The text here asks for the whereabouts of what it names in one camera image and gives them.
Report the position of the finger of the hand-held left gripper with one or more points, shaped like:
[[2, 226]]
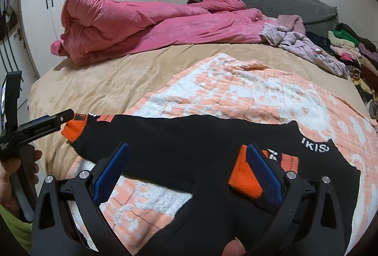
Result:
[[54, 120]]

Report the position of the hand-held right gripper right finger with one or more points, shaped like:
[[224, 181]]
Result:
[[265, 173]]

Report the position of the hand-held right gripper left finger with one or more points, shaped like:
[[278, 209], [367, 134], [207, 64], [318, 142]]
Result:
[[110, 168]]

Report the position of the black sweater with orange cuffs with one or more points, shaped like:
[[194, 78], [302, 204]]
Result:
[[183, 140]]

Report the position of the pile of mixed clothes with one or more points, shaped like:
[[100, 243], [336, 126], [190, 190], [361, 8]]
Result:
[[357, 55]]

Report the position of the person's right hand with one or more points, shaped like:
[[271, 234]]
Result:
[[235, 248]]

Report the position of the person's left hand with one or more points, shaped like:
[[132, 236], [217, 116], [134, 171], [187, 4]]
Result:
[[6, 185]]

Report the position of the beige bed sheet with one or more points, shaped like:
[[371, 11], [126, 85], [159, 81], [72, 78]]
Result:
[[103, 81]]

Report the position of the peach and white patterned blanket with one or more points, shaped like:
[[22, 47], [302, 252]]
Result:
[[236, 90]]

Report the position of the pink comforter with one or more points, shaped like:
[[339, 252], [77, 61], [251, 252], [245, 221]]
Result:
[[118, 25]]

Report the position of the lilac garment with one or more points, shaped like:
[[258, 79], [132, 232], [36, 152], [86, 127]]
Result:
[[298, 43]]

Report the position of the mauve fluffy cloth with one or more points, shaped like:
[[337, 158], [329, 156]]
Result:
[[291, 22]]

